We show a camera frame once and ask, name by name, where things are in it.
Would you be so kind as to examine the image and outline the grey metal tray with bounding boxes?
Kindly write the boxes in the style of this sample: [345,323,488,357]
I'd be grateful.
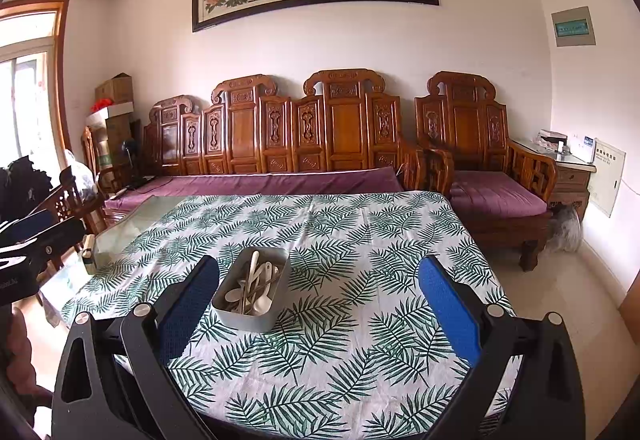
[211,246,292,332]

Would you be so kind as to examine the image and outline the grey plastic bag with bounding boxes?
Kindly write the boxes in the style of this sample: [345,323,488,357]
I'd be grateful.
[545,205,582,253]

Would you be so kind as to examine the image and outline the white plastic bag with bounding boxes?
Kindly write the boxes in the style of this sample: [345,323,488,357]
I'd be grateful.
[65,149,97,202]

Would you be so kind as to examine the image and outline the small black fan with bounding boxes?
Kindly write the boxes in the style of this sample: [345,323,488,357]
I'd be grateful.
[121,138,157,189]

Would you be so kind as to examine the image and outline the brown cardboard box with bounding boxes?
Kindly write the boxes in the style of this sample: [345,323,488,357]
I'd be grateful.
[95,72,133,106]

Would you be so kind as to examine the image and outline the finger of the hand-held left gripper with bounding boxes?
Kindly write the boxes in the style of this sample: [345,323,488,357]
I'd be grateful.
[16,217,87,271]
[0,209,57,242]

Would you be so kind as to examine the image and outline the purple armchair cushion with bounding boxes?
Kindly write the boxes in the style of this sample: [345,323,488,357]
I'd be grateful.
[449,170,548,216]

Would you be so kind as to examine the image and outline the white tabletop device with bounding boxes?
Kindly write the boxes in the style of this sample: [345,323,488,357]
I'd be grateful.
[570,134,596,164]

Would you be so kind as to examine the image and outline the dark cloth pile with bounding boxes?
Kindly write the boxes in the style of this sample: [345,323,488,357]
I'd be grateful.
[0,155,54,221]

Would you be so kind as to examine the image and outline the white box with red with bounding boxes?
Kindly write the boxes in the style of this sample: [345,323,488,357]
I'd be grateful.
[85,101,135,127]

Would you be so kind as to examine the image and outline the small wooden block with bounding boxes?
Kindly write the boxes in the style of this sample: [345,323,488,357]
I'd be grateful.
[82,234,99,276]

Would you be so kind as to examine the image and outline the wooden window frame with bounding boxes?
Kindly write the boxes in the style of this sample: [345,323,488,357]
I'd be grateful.
[0,0,71,171]

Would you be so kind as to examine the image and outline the brown wooden door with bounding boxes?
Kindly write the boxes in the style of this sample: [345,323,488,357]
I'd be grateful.
[617,287,640,338]

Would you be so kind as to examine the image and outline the wooden side table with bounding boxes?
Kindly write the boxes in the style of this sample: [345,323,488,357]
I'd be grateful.
[512,137,597,221]

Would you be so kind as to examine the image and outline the purple sofa cushion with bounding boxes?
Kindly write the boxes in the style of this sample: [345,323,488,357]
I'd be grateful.
[102,166,405,216]

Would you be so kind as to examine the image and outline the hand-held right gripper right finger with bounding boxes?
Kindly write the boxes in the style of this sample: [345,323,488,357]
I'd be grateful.
[419,256,587,440]

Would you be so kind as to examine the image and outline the grey flat box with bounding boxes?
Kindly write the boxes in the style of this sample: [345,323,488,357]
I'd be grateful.
[535,130,569,149]

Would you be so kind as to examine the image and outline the carved wooden sofa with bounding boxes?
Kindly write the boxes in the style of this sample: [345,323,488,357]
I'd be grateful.
[80,74,453,241]

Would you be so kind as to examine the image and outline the leaf print tablecloth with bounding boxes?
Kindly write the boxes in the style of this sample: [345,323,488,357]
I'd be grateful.
[60,191,516,440]

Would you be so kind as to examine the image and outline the grey wall electrical box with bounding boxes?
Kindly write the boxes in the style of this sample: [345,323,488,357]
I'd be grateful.
[551,6,597,48]

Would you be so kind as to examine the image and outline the white plastic spoon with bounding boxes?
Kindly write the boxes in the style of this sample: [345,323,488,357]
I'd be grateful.
[251,270,275,317]
[225,270,251,305]

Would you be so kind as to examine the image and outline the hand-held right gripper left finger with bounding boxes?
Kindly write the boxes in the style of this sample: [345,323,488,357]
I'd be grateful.
[50,256,221,440]

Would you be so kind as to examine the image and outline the dark wooden dining chair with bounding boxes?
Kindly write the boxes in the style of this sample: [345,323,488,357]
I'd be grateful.
[30,165,108,271]

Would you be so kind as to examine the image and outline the white wall panel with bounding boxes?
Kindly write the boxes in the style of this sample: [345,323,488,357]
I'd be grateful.
[587,137,627,218]

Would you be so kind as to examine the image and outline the person's left hand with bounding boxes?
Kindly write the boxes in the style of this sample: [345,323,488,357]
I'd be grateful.
[0,306,37,394]

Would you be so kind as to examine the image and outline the carved wooden armchair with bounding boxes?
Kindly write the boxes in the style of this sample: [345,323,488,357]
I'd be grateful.
[414,71,558,273]

